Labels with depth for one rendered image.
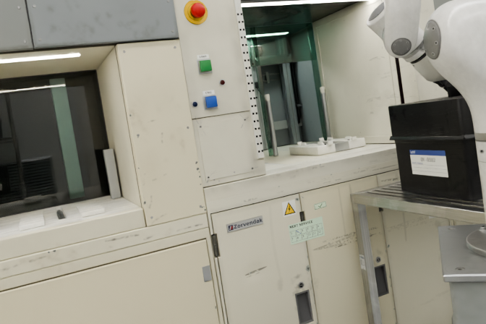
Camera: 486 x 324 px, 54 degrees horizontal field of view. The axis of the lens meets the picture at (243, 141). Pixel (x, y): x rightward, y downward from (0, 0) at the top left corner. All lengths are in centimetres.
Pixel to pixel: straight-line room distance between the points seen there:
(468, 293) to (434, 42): 40
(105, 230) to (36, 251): 17
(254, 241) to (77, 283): 49
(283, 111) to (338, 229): 105
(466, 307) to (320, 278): 75
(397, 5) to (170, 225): 79
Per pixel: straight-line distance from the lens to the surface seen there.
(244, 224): 136
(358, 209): 150
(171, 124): 128
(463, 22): 82
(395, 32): 121
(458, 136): 125
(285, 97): 241
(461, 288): 83
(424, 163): 137
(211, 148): 132
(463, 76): 84
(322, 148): 171
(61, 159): 169
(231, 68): 136
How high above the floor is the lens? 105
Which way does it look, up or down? 3 degrees down
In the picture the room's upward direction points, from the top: 9 degrees counter-clockwise
